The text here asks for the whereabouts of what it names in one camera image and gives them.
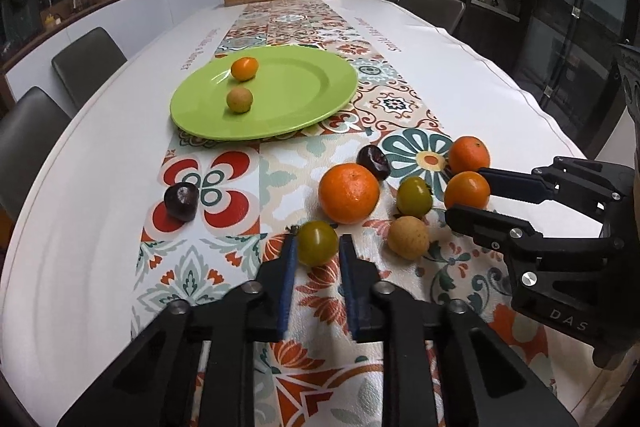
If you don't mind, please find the white sideboard counter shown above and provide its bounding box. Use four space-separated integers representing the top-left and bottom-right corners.
0 0 278 108

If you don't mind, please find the grey dining chair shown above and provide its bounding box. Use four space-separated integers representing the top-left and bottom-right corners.
51 27 128 110
398 0 466 35
0 87 71 220

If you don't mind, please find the large orange mandarin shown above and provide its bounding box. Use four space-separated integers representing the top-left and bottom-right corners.
318 163 381 225

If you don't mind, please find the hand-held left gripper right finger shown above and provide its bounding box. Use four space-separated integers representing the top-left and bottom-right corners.
338 234 581 427

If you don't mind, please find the small orange mandarin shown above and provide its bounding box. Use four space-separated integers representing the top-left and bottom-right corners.
231 57 259 82

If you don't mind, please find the green tomato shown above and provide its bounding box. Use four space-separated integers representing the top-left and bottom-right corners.
396 176 434 216
297 221 339 267

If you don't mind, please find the dark purple plum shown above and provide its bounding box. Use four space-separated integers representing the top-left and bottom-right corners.
356 145 391 181
164 182 199 223

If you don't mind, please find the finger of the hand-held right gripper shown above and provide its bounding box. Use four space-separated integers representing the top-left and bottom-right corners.
476 156 633 228
444 204 621 303

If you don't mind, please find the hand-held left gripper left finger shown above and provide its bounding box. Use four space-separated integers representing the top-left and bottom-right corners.
56 233 300 427

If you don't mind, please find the green plate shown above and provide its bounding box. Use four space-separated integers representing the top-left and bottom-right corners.
169 45 359 142

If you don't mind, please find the white patterned tablecloth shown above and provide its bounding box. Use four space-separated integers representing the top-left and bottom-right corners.
0 0 613 427

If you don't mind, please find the tan longan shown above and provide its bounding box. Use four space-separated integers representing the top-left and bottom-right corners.
387 216 430 261
226 87 254 114

